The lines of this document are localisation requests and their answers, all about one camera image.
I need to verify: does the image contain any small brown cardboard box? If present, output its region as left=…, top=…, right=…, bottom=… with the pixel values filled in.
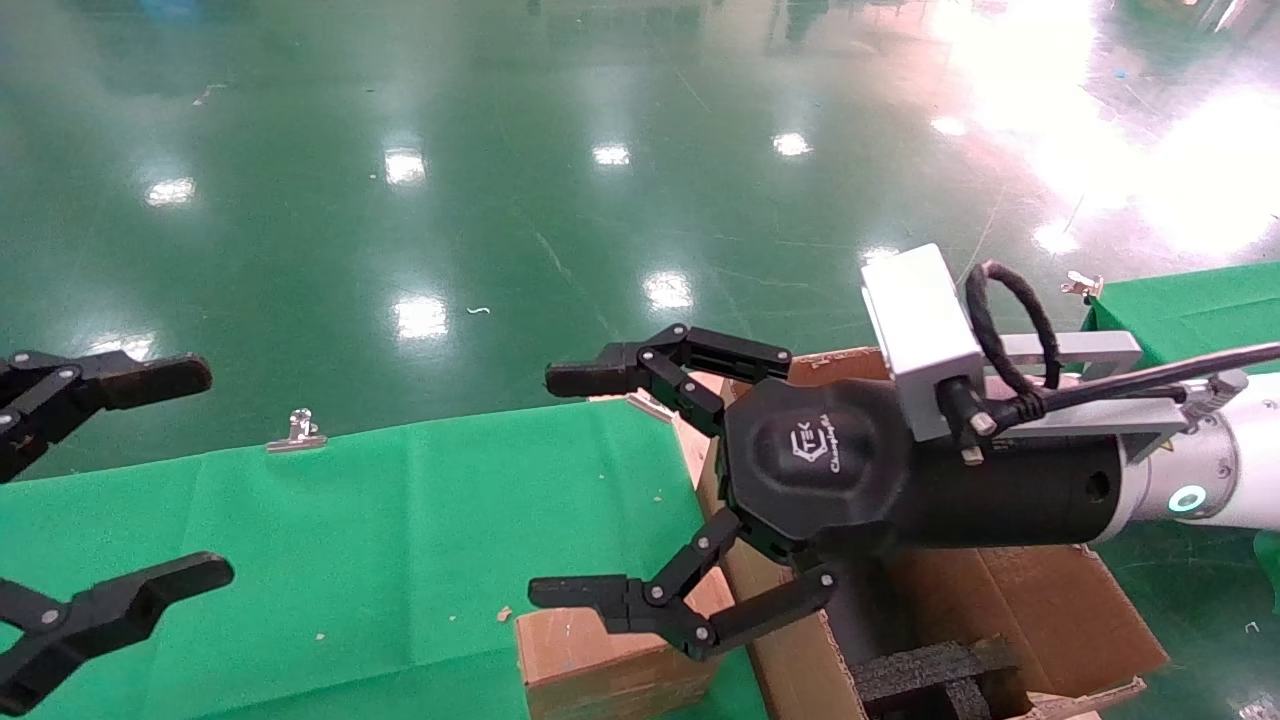
left=515, top=570, right=736, bottom=720

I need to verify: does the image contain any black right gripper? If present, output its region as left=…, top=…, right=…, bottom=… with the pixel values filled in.
left=528, top=323, right=1128, bottom=661

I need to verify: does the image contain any black braided cable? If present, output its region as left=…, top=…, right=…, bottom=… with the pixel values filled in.
left=963, top=260, right=1280, bottom=433

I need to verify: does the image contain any black foam insert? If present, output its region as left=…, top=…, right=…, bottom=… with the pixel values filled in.
left=850, top=640, right=1021, bottom=720

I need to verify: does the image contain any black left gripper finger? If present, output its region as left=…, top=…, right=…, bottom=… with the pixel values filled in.
left=0, top=552, right=235, bottom=716
left=0, top=350, right=213, bottom=483

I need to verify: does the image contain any plywood table board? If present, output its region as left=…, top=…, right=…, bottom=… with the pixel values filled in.
left=588, top=372, right=723, bottom=491

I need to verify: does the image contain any large green table cloth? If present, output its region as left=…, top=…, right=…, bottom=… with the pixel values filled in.
left=0, top=400, right=771, bottom=720

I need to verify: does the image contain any large open cardboard carton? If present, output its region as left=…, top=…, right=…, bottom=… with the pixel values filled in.
left=672, top=345, right=1169, bottom=720

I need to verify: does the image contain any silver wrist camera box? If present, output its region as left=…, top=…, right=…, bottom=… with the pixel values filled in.
left=860, top=243, right=987, bottom=443

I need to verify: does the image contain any silver camera mount bracket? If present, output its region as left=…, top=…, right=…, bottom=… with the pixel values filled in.
left=985, top=332, right=1193, bottom=463

